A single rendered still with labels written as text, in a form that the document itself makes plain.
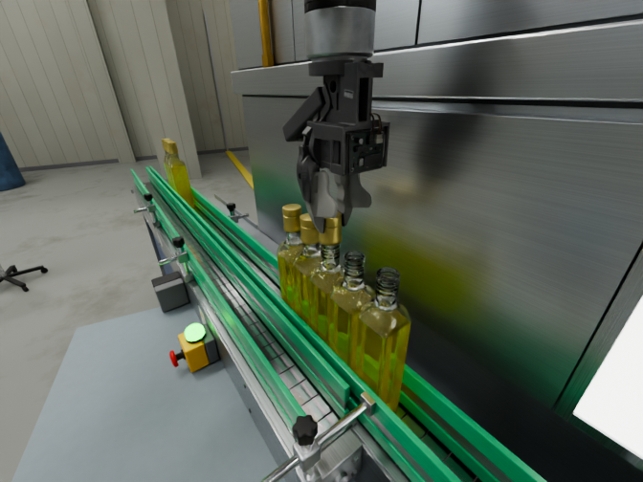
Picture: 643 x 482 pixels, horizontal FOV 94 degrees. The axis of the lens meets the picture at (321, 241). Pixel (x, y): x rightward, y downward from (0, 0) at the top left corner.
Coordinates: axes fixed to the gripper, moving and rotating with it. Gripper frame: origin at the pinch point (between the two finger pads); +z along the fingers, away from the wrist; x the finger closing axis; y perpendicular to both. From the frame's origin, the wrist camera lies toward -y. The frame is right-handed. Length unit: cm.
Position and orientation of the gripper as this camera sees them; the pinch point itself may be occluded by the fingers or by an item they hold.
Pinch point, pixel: (329, 219)
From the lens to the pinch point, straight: 44.5
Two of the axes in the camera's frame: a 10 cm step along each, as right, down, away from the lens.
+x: 8.1, -2.8, 5.1
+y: 5.8, 3.7, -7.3
